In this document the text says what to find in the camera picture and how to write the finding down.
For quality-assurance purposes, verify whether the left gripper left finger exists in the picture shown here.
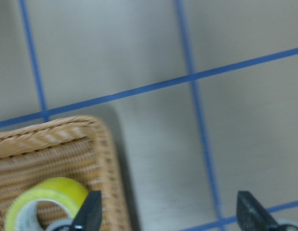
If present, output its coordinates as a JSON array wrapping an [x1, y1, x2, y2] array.
[[47, 191, 102, 231]]

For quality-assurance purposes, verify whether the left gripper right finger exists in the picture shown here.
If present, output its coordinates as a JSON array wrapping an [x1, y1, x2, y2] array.
[[236, 191, 298, 231]]

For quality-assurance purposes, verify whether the yellow tape roll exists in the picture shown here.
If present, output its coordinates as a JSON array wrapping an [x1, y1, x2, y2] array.
[[4, 177, 88, 231]]

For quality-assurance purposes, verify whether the brown wicker basket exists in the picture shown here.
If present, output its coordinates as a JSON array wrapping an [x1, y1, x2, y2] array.
[[0, 115, 132, 231]]

